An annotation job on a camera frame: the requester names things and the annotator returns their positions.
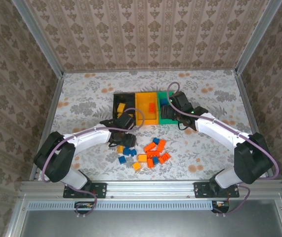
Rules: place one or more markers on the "green plastic bin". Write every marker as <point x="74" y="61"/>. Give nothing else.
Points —
<point x="166" y="121"/>

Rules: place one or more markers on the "small blue lego brick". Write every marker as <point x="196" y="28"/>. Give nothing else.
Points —
<point x="122" y="159"/>
<point x="156" y="141"/>
<point x="155" y="160"/>

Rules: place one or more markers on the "black plastic bin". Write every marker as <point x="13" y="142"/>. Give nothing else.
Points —
<point x="128" y="98"/>

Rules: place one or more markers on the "long orange lego brick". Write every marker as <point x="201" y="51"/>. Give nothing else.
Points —
<point x="152" y="108"/>
<point x="161" y="145"/>
<point x="149" y="147"/>
<point x="164" y="158"/>
<point x="153" y="154"/>

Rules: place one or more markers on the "wide aluminium mounting beam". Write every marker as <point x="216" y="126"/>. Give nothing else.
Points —
<point x="150" y="188"/>

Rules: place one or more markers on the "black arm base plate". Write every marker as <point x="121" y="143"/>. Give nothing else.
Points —
<point x="201" y="190"/>
<point x="100" y="190"/>

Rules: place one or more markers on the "grey metal panel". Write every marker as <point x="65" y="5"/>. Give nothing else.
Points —
<point x="150" y="224"/>

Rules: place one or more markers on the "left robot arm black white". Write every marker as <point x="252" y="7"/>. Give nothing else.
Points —
<point x="56" y="160"/>

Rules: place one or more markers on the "yellow plastic bin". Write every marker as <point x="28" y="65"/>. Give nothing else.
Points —
<point x="145" y="103"/>

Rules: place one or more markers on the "aluminium frame post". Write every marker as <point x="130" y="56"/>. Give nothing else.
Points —
<point x="39" y="39"/>
<point x="256" y="37"/>

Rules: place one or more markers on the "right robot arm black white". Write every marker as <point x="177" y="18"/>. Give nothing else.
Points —
<point x="249" y="160"/>

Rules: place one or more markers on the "aluminium table side rail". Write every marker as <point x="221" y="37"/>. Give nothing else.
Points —
<point x="54" y="103"/>
<point x="249" y="106"/>

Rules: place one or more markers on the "aluminium table end rail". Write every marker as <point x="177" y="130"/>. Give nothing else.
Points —
<point x="143" y="70"/>

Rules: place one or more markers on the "small orange lego brick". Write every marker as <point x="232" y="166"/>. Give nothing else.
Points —
<point x="150" y="163"/>

